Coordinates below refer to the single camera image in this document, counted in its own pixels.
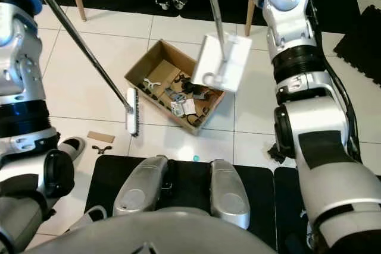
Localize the white broom with metal handle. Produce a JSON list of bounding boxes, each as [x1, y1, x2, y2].
[[39, 0, 140, 137]]

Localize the white dustpan with metal handle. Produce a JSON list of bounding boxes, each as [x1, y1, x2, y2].
[[192, 0, 252, 93]]

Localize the brown cardboard box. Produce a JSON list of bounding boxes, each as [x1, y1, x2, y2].
[[125, 39, 220, 136]]

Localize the grey plastic part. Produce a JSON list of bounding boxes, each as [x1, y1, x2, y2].
[[143, 77, 163, 91]]

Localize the brown cardboard piece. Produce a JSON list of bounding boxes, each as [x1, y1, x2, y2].
[[88, 131, 115, 144]]

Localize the grey slipper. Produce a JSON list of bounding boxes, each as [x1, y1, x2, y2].
[[57, 137, 88, 162], [77, 205, 114, 234]]

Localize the small black clip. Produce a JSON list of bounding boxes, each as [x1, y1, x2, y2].
[[93, 145, 115, 155]]

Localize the black tangled bundle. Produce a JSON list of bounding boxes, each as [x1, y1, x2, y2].
[[268, 144, 286, 162], [182, 80, 208, 97]]

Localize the white packet with black print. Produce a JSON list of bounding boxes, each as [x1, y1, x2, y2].
[[170, 98, 196, 117]]

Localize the silver left robot leg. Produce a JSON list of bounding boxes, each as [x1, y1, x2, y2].
[[113, 156, 170, 216]]

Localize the silver robot leg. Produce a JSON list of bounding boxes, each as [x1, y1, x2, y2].
[[113, 156, 170, 216], [208, 159, 251, 230]]

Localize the grey robot torso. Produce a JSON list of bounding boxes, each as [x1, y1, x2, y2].
[[24, 206, 310, 254]]

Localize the silver right robot leg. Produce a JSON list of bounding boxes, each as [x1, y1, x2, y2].
[[208, 159, 251, 230]]

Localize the black foam puzzle mat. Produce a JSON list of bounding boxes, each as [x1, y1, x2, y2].
[[333, 21, 381, 86]]

